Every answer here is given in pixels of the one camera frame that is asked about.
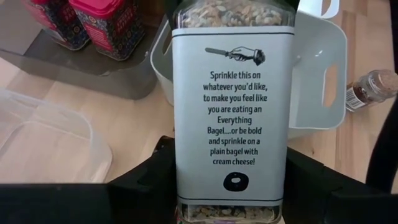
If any small glass jar cork lid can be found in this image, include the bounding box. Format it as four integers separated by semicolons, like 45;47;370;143
345;69;398;113

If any grey translucent plastic bin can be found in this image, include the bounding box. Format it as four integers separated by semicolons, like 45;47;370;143
0;0;165;100

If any patterned spice tin red lid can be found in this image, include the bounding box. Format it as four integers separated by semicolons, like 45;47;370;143
23;0;91;51
68;0;146;62

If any white plastic bin with handles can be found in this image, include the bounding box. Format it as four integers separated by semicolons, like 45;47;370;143
150;0;348;139

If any clear plastic bin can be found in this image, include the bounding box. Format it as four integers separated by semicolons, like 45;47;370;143
0;88;113;184

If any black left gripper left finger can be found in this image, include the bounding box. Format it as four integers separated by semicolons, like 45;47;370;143
0;136;178;224

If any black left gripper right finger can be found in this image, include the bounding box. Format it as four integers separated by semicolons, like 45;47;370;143
281;147;398;224

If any everything bagel seasoning jar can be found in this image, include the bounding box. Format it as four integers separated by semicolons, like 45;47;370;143
172;0;296;224

